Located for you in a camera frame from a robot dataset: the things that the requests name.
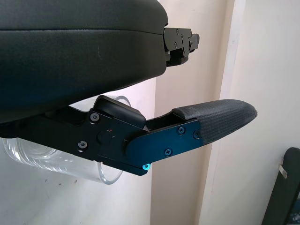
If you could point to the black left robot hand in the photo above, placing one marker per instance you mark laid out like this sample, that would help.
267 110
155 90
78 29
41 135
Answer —
70 61

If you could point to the clear glass cup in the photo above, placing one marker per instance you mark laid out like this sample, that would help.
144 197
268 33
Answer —
47 157

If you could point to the black chair back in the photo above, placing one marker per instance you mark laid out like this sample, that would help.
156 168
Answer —
289 187

